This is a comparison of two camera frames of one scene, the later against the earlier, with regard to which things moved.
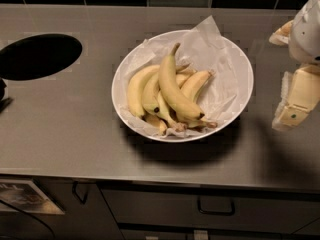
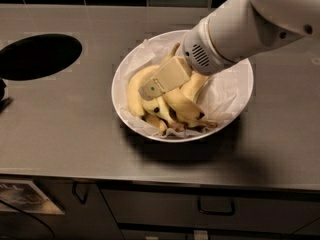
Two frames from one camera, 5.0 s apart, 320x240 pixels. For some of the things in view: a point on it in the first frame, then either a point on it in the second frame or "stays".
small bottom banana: [156, 121] stays
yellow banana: [193, 84] stays
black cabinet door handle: [74, 186] stays
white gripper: [306, 39] to [197, 51]
